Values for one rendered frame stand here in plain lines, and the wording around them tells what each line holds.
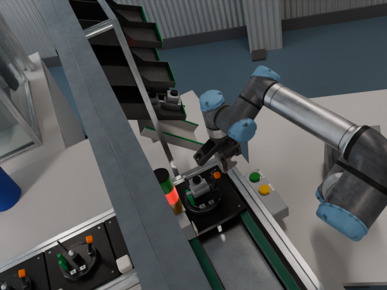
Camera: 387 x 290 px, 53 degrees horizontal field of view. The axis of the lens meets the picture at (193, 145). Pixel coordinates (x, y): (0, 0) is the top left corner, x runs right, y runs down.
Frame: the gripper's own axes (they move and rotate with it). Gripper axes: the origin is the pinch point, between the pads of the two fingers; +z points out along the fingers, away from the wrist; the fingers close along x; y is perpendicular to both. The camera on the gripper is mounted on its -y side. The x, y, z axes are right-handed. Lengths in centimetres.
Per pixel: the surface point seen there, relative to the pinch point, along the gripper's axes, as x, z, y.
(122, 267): -11.7, 7.6, -46.2
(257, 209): -14.0, 10.6, 4.9
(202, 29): 240, 92, 84
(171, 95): 27.0, -20.0, -4.3
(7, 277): 9, 10, -87
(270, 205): -15.3, 10.6, 9.8
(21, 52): 164, 6, -63
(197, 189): -2.2, -0.2, -11.4
